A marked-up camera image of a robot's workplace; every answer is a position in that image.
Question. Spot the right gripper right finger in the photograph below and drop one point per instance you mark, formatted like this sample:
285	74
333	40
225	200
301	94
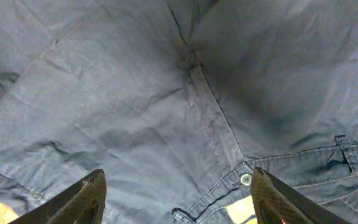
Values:
275	202

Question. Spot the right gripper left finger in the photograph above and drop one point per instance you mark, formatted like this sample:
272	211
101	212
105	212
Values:
82	203

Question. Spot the navy blue shorts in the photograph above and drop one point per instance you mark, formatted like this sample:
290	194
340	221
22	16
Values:
177	102

